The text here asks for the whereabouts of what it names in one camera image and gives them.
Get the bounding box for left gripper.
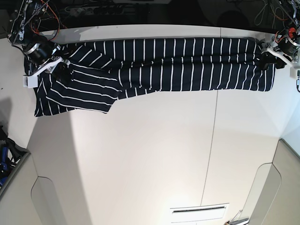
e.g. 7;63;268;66
259;35;298;70

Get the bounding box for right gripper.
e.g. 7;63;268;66
30;56;72;82

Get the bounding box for navy white striped T-shirt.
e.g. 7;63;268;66
34;37;276;117

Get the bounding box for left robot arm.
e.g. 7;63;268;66
259;0;300;71

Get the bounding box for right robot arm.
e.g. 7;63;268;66
7;0;71;88

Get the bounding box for black round stool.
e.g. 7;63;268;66
217;10;250;29

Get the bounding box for white power strip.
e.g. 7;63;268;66
64;6;124;17

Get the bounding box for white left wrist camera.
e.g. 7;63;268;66
290;62;300;79

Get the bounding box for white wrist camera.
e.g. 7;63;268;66
22;75;38;88
290;62;300;79

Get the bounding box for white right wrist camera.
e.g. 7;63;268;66
22;75;38;88

